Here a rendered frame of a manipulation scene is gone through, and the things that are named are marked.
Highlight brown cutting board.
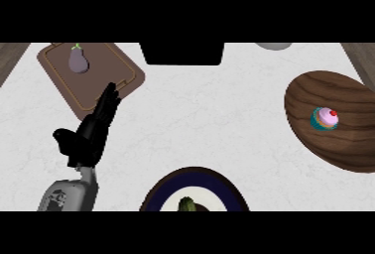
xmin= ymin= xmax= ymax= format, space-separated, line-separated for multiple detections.
xmin=37 ymin=43 xmax=147 ymax=122

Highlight brown wooden plate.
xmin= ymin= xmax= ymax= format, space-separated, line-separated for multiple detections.
xmin=283 ymin=69 xmax=375 ymax=174

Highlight green vegetable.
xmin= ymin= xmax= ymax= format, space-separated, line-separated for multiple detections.
xmin=176 ymin=195 xmax=198 ymax=212

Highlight dark blue rimmed bowl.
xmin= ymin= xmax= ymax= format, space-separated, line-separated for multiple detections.
xmin=138 ymin=166 xmax=252 ymax=212

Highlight brown wooden panel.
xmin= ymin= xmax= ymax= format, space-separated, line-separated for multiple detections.
xmin=0 ymin=43 xmax=33 ymax=87
xmin=340 ymin=43 xmax=375 ymax=92

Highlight black appliance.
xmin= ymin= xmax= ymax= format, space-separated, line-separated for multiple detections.
xmin=138 ymin=43 xmax=228 ymax=66

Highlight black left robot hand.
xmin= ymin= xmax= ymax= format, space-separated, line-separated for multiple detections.
xmin=52 ymin=81 xmax=123 ymax=169

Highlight purple eggplant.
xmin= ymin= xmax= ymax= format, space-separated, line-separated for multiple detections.
xmin=68 ymin=43 xmax=92 ymax=74

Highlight pink cupcake with cherry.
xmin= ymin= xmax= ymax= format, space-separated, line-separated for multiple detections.
xmin=309 ymin=106 xmax=340 ymax=132

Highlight pale grey round object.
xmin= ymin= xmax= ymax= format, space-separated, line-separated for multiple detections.
xmin=255 ymin=43 xmax=293 ymax=52

